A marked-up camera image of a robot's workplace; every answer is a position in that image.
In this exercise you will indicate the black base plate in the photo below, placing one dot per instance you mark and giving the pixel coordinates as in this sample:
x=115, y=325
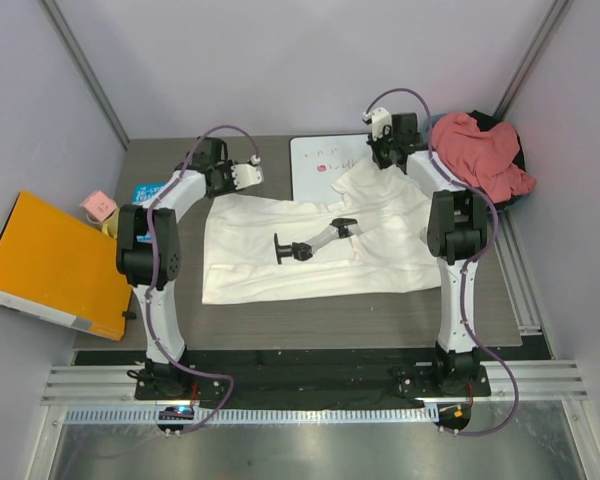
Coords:
x=316, y=377

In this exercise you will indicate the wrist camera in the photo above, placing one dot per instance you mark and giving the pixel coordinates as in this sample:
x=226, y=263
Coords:
x=379, y=120
x=246, y=175

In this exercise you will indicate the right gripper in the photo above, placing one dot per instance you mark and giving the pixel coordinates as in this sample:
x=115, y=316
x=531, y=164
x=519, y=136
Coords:
x=381, y=164

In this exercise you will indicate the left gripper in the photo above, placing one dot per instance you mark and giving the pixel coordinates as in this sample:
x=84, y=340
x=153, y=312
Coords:
x=231, y=187

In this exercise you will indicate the blue treehouse book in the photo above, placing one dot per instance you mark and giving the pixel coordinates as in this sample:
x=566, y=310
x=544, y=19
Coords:
x=143, y=194

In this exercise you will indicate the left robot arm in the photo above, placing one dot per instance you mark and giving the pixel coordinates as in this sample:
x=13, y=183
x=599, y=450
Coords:
x=148, y=255

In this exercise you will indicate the yellow mug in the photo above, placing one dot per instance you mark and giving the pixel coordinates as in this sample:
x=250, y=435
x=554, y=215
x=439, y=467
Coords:
x=109, y=226

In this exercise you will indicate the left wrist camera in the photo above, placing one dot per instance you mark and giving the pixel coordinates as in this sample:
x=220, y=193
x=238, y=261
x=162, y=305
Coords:
x=246, y=175

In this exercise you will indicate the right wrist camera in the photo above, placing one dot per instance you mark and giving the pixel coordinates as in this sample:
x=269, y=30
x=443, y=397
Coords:
x=379, y=120

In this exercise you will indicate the white whiteboard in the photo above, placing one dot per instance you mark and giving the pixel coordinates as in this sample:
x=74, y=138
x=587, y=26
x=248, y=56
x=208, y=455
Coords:
x=317, y=162

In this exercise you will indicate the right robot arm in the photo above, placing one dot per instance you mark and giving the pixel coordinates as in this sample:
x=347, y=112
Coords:
x=457, y=230

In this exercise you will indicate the orange book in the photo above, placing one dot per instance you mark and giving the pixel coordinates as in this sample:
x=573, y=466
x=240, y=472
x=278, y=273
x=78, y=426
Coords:
x=56, y=268

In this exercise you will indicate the aluminium rail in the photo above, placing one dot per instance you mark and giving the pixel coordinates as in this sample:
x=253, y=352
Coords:
x=536, y=380

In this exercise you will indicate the white t-shirt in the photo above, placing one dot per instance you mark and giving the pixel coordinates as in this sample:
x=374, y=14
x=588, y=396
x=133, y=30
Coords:
x=371, y=241

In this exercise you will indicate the white slotted cable duct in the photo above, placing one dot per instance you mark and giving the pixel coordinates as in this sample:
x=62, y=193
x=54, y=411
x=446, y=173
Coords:
x=180, y=415

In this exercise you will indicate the pink t-shirt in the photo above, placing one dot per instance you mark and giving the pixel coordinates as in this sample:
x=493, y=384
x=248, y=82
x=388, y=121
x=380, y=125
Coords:
x=483, y=159

